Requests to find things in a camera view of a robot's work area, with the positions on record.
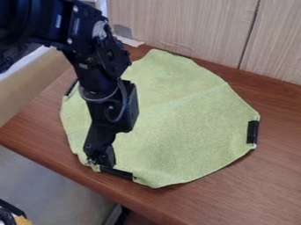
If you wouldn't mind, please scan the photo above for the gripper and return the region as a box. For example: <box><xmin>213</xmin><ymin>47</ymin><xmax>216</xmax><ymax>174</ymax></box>
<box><xmin>82</xmin><ymin>122</ymin><xmax>119</xmax><ymax>169</ymax></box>

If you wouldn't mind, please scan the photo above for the black and yellow tool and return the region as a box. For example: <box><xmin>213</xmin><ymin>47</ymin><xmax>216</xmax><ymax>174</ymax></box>
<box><xmin>0</xmin><ymin>199</ymin><xmax>33</xmax><ymax>225</ymax></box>

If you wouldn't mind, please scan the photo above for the yellow-green cloth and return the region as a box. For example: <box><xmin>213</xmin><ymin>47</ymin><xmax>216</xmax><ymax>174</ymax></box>
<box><xmin>58</xmin><ymin>48</ymin><xmax>261</xmax><ymax>189</ymax></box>

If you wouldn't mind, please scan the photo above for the cardboard box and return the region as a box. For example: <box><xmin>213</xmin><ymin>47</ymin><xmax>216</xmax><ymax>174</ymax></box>
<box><xmin>0</xmin><ymin>45</ymin><xmax>77</xmax><ymax>127</ymax></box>

